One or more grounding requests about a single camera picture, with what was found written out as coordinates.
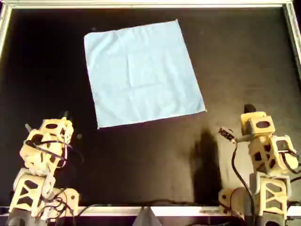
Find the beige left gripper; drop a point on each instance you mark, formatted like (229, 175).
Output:
(62, 124)

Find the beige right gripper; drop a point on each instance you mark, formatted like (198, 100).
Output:
(255, 117)

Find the light blue microfibre cloth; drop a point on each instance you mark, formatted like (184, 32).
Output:
(141, 75)

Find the beige and grey right robot arm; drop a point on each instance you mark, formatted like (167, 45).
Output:
(270, 195)

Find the beige and grey left robot arm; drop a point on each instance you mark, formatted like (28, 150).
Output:
(28, 193)

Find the grey camera stand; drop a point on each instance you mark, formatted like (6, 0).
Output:
(147, 217)

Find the aluminium table frame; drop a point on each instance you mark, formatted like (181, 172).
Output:
(141, 4)

